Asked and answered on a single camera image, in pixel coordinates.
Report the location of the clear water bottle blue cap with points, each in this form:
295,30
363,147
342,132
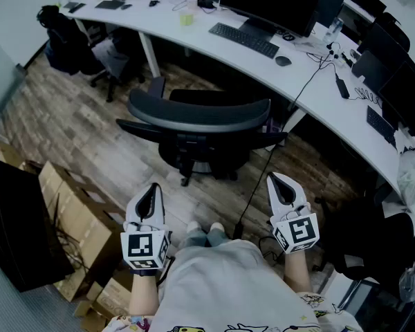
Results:
333,31

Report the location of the small black keyboard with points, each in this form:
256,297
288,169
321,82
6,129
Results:
380,123

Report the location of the person's right shoe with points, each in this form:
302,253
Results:
216,227

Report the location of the black full-size keyboard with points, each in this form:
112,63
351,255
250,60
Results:
243,40

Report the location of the person's right forearm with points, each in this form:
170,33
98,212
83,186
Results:
296,272

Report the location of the purple and white box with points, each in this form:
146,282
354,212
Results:
273,126

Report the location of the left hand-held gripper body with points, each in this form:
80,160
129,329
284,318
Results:
143,246

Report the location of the black mesh office chair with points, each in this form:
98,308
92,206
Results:
193,111

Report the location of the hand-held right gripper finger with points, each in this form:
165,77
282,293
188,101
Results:
272,199
297,192

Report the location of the black flat panel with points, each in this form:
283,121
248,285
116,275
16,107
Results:
20,227

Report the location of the black flat tablet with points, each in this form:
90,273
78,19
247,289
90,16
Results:
74,7

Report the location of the black computer monitor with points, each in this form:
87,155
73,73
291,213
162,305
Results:
366,0
406,95
390,50
330,5

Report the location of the large cardboard box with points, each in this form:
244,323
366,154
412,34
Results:
86,227

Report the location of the clear plastic bag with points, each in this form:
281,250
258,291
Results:
409,282

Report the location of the white papers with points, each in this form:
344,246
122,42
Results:
307,45

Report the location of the printed cardboard box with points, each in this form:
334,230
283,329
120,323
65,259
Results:
114,299

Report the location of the small open cardboard box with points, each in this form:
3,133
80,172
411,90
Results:
8,154

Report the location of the black charger pouch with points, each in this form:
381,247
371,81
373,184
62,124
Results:
205,3

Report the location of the grey folded garment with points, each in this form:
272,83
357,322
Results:
110,59

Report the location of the person's grey cartoon print shirt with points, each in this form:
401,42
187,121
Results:
228,289

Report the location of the long white office desk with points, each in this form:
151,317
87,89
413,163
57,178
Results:
159,19

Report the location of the person's left leg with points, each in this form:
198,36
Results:
195,239

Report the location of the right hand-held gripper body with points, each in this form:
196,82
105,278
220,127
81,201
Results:
297,232

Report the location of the person's shoe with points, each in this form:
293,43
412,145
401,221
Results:
216,227
193,226

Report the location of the small black monitor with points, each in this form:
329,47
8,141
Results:
368,71

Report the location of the person's right leg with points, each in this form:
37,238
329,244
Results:
218,237

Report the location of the black power adapter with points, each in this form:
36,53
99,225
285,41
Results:
342,86

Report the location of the white plastic bag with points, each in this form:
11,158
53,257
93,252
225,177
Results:
409,175

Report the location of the black computer mouse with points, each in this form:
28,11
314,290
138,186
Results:
125,6
283,61

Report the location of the person's left shoe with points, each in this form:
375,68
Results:
193,226

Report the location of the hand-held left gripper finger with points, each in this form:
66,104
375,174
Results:
133,209
159,209

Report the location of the person's left forearm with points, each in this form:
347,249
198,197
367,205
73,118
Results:
143,294

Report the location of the person's leg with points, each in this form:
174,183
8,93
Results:
195,239
218,237

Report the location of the large black monitor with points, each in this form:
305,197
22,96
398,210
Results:
269,2

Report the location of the clear bottle with yellow drink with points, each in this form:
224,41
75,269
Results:
186,18

